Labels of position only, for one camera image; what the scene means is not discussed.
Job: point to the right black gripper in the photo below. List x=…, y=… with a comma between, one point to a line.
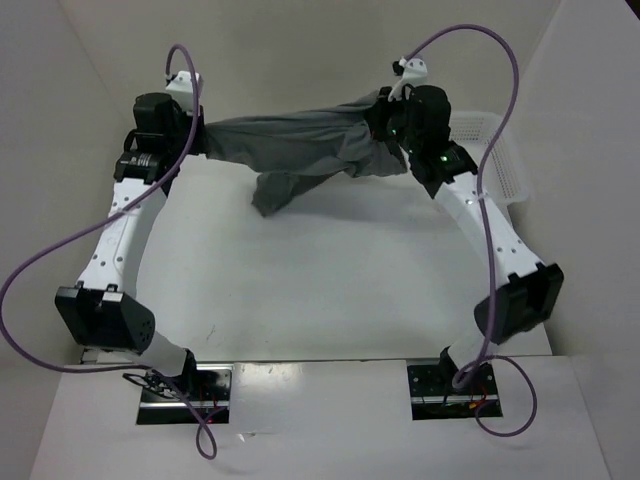
x=378, y=113

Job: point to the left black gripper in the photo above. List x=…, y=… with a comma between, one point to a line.
x=198, y=146

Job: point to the grey shorts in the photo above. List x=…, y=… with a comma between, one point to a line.
x=294, y=153

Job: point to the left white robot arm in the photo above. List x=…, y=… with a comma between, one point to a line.
x=101, y=310

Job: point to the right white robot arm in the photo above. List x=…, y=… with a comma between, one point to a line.
x=523, y=290

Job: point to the white plastic basket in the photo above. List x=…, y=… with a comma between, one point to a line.
x=504, y=176

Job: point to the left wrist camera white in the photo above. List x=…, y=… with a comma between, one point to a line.
x=180, y=87

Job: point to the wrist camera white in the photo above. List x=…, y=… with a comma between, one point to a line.
x=180, y=87
x=412, y=71

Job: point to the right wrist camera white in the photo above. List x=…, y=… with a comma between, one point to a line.
x=412, y=71

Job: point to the aluminium table frame rail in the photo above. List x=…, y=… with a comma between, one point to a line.
x=93, y=357

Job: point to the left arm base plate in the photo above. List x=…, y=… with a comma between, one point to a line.
x=160, y=405

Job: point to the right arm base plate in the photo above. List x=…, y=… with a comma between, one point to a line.
x=433, y=398

